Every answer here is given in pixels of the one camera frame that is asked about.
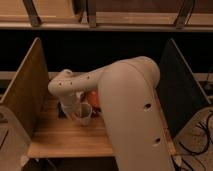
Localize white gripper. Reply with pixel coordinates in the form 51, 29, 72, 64
60, 93, 80, 119

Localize white ceramic cup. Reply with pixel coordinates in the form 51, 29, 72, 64
76, 103, 92, 126

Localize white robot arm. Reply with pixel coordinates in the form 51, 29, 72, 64
48, 56, 175, 171

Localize orange plate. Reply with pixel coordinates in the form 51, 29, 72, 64
87, 91, 100, 108

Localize left wooden divider panel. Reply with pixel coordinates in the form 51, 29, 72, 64
0, 38, 49, 144

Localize wooden shelf with metal brackets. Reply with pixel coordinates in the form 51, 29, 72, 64
0, 0, 213, 33

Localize right dark divider panel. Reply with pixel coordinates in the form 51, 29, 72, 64
157, 39, 210, 138

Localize black cables on floor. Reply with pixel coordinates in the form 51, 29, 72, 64
171, 109, 213, 171

